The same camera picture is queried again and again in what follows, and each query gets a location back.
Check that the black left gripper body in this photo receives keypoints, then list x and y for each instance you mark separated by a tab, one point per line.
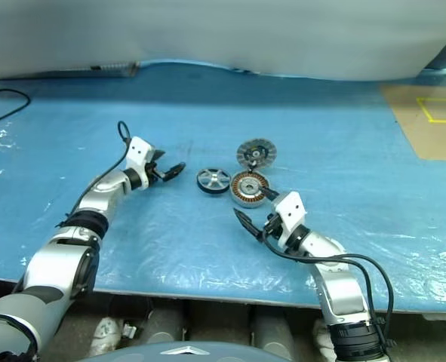
153	172

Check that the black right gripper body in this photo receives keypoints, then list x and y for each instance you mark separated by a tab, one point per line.
273	226

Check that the motor housing with copper windings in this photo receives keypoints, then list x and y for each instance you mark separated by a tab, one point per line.
249	188

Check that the silver spoked rotor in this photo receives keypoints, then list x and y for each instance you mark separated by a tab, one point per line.
213	180

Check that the round silver motor lid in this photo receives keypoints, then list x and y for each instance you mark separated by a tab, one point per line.
256	152

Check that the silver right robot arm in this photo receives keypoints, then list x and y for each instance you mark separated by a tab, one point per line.
339	290

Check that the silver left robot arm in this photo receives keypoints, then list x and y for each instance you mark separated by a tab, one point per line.
90	196

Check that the blue plastic table cover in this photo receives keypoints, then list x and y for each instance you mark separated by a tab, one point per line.
170	245

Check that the grey rounded cylinder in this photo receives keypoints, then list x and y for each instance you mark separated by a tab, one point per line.
166	324
273	332

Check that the white cloth wrap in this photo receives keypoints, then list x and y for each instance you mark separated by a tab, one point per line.
322	339

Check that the brown cardboard sheet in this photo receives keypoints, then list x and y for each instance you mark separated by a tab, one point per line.
415	132

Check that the grey robot torso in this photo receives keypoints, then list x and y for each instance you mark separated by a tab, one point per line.
151	352

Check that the white labelled part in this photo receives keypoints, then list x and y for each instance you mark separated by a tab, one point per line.
107	333

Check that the yellow tape square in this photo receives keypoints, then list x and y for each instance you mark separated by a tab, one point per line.
441	99

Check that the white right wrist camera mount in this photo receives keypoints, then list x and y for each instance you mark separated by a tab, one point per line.
288	207

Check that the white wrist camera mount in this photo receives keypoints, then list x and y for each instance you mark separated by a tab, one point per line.
288	207
137	151

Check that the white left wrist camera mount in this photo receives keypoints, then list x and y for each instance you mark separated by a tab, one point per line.
137	151

